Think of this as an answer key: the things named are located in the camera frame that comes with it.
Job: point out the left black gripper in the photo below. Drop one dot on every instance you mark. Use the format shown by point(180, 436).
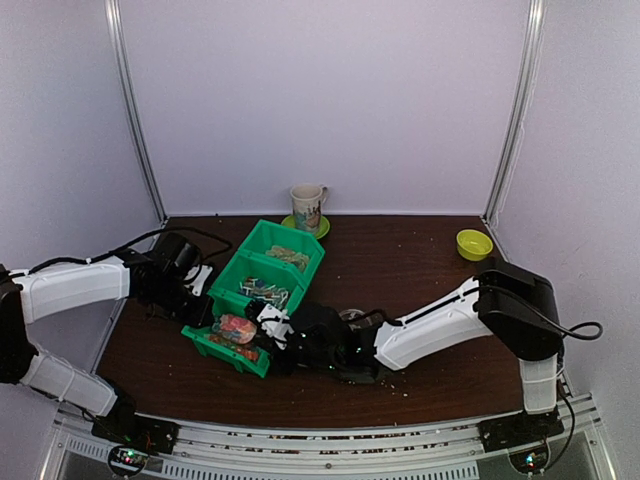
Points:
point(196, 318)

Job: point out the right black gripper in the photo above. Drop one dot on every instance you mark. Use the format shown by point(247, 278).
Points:
point(284, 366)

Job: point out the silver metal scoop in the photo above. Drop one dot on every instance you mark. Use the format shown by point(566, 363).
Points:
point(236, 329)

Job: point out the green candy bin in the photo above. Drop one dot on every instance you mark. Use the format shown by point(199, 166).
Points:
point(272, 241)
point(248, 358)
point(249, 276)

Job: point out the clear plastic round container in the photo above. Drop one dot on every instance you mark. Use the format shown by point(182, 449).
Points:
point(350, 315)

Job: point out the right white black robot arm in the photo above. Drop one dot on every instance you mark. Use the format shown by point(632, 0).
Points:
point(513, 304)

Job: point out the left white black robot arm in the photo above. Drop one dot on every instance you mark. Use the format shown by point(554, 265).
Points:
point(171, 277)

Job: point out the green saucer plate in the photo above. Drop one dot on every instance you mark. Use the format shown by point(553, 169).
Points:
point(323, 229)

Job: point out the patterned ceramic mug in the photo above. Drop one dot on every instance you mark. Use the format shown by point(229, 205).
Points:
point(307, 202)

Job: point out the lime green bowl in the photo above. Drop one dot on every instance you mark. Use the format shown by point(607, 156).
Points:
point(473, 245)

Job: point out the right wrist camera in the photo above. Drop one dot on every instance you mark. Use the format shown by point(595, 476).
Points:
point(271, 321)

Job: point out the front aluminium rail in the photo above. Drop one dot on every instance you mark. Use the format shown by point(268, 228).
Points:
point(442, 450)

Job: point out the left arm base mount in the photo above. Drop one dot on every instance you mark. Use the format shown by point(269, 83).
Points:
point(145, 434)

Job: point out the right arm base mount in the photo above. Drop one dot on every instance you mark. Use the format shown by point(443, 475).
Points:
point(518, 429)

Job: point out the left aluminium frame post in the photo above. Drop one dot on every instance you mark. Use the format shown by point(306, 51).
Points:
point(116, 32)

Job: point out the aluminium frame post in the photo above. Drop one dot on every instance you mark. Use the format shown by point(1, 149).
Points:
point(116, 32)
point(522, 98)

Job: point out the right aluminium frame post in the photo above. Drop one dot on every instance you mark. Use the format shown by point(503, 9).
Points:
point(522, 98)

